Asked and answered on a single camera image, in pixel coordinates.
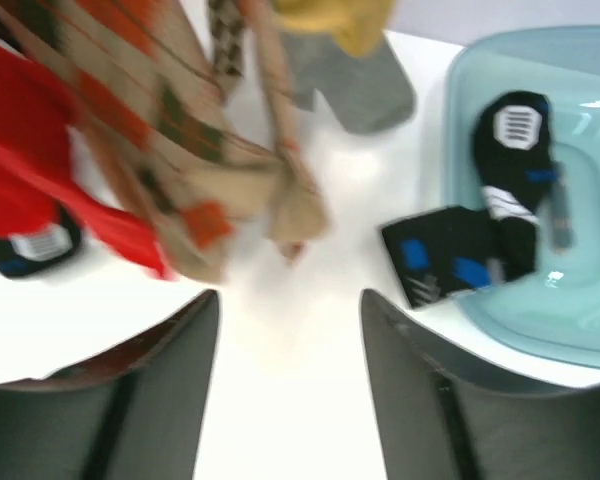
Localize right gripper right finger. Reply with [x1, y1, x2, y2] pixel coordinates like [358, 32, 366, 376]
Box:
[360, 289, 600, 480]

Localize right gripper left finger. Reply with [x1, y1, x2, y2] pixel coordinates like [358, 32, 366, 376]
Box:
[0, 290, 219, 480]

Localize black blue sock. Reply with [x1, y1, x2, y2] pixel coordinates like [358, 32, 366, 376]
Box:
[0, 204, 83, 279]
[380, 90, 573, 309]

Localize teal plastic basin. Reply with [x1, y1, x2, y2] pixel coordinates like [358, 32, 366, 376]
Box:
[444, 26, 600, 369]

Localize beige argyle sock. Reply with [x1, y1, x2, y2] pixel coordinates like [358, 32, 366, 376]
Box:
[0, 1, 328, 283]

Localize red santa sock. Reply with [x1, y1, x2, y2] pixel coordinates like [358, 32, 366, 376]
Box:
[0, 45, 169, 278]

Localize grey sock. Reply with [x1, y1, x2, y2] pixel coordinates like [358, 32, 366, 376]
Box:
[280, 32, 416, 135]

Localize mustard yellow sock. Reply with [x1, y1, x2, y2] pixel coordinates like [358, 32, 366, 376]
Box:
[274, 0, 396, 57]

